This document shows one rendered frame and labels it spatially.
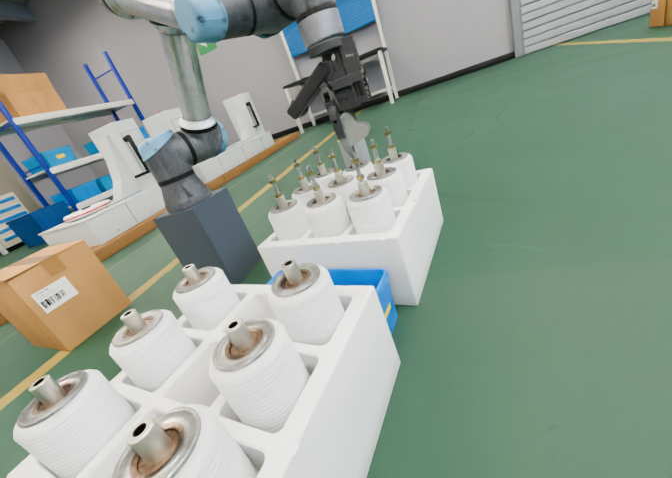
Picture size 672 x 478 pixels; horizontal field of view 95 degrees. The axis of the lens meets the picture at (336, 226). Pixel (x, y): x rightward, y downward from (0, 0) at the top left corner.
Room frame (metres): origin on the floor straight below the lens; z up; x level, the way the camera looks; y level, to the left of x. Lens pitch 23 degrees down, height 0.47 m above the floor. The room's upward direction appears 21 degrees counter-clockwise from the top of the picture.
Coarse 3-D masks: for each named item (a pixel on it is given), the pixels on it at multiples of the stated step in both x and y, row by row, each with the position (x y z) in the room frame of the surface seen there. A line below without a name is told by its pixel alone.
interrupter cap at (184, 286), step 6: (198, 270) 0.56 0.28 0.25; (204, 270) 0.55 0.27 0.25; (210, 270) 0.54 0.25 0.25; (204, 276) 0.53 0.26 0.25; (210, 276) 0.51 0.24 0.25; (180, 282) 0.53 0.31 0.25; (186, 282) 0.53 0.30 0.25; (198, 282) 0.50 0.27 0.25; (204, 282) 0.50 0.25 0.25; (180, 288) 0.51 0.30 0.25; (186, 288) 0.50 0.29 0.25; (192, 288) 0.49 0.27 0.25
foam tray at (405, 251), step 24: (408, 192) 0.76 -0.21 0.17; (432, 192) 0.81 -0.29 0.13; (408, 216) 0.61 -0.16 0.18; (432, 216) 0.76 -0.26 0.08; (288, 240) 0.72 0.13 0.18; (312, 240) 0.67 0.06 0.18; (336, 240) 0.62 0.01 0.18; (360, 240) 0.58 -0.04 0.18; (384, 240) 0.55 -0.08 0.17; (408, 240) 0.58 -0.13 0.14; (432, 240) 0.72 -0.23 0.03; (336, 264) 0.63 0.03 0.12; (360, 264) 0.59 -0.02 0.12; (384, 264) 0.56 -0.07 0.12; (408, 264) 0.55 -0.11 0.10; (408, 288) 0.54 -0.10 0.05
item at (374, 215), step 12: (384, 192) 0.62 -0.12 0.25; (348, 204) 0.63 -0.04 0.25; (360, 204) 0.60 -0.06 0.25; (372, 204) 0.59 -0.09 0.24; (384, 204) 0.60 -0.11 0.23; (360, 216) 0.61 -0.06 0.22; (372, 216) 0.60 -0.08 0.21; (384, 216) 0.60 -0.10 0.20; (360, 228) 0.61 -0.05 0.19; (372, 228) 0.60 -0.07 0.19; (384, 228) 0.60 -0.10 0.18
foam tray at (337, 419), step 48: (240, 288) 0.57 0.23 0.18; (336, 288) 0.44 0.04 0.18; (192, 336) 0.46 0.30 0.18; (336, 336) 0.33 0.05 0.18; (384, 336) 0.39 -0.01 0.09; (192, 384) 0.38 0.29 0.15; (336, 384) 0.28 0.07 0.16; (384, 384) 0.35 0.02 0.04; (240, 432) 0.25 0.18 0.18; (288, 432) 0.22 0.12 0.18; (336, 432) 0.25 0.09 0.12
